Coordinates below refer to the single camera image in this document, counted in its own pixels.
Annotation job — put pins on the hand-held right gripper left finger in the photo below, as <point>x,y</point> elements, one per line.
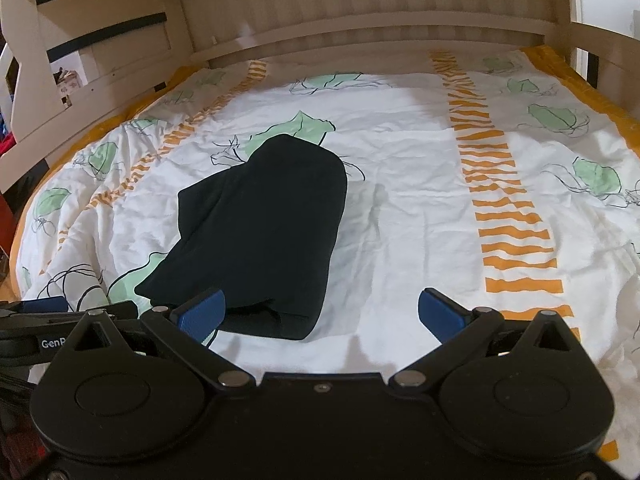
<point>202,312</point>

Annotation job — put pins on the black hoodie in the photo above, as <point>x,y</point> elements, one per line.
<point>270,220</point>

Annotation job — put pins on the red cloth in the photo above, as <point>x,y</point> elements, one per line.
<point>15,440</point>

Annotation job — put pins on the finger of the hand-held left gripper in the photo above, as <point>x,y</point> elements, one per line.
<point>122,311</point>
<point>45,304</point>

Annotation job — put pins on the white leaf printed blanket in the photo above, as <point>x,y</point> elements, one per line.
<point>415,185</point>

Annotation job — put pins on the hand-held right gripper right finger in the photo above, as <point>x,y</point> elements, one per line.
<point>440,312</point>

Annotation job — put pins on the light wooden bed frame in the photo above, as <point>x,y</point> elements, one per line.
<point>375,5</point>

